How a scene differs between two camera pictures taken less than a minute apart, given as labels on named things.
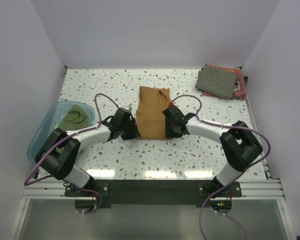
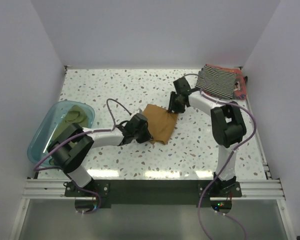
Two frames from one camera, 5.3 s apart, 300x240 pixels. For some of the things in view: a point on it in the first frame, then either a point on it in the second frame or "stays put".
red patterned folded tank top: [240, 87] stays put
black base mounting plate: [156, 193] stays put
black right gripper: [169, 134] to [172, 106]
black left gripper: [134, 132] to [146, 136]
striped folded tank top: [216, 81] stays put
